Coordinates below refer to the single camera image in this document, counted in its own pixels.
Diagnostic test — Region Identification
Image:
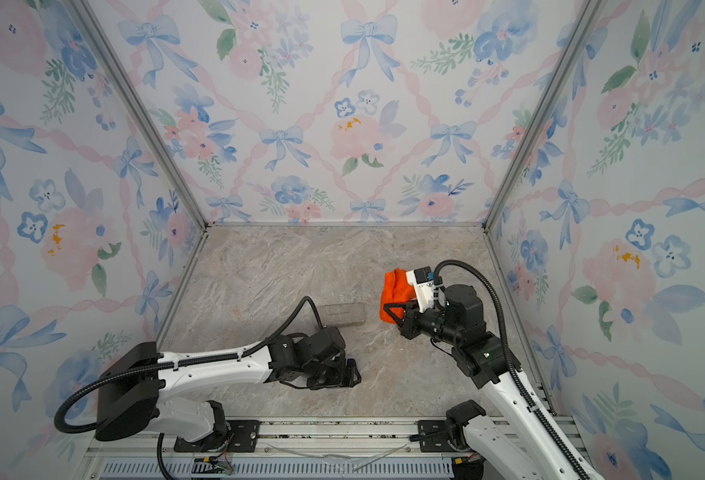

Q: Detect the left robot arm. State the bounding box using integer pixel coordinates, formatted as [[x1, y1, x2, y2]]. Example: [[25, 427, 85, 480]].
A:
[[96, 327, 362, 452]]

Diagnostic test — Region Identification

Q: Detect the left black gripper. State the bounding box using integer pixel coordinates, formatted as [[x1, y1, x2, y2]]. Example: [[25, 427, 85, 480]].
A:
[[305, 354, 366, 391]]

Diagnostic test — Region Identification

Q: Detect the grey eyeglass case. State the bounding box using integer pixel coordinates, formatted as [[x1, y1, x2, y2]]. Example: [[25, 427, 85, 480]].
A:
[[318, 302, 367, 328]]

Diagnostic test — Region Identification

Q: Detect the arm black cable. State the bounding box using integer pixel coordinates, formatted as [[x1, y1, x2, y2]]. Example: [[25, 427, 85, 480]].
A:
[[433, 259, 591, 480], [53, 295, 326, 435]]

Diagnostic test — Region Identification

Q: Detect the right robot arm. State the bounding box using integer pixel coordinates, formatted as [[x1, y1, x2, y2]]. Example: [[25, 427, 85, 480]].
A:
[[383, 284, 600, 479]]

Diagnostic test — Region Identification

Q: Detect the orange microfiber cloth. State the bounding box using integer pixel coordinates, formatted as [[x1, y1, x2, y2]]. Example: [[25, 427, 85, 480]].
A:
[[380, 268, 417, 324]]

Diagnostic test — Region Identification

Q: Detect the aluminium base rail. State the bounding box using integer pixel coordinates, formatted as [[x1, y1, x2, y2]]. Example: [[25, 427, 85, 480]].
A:
[[84, 415, 591, 480]]

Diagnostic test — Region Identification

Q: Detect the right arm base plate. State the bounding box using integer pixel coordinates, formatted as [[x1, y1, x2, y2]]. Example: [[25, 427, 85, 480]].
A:
[[411, 419, 468, 453]]

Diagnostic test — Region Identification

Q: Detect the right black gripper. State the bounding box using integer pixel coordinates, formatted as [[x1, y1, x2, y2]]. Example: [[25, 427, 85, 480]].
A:
[[385, 297, 464, 349]]

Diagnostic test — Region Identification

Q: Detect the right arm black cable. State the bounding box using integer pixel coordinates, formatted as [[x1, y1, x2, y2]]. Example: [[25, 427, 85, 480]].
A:
[[433, 259, 591, 480]]

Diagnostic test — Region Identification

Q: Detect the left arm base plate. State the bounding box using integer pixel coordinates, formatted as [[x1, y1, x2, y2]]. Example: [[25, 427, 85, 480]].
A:
[[174, 419, 262, 453]]

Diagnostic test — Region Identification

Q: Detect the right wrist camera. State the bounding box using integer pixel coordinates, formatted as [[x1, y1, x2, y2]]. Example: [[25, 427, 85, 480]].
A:
[[406, 266, 445, 313]]

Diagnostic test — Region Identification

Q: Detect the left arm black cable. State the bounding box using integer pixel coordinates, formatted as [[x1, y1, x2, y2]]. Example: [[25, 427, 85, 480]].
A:
[[53, 295, 326, 435]]

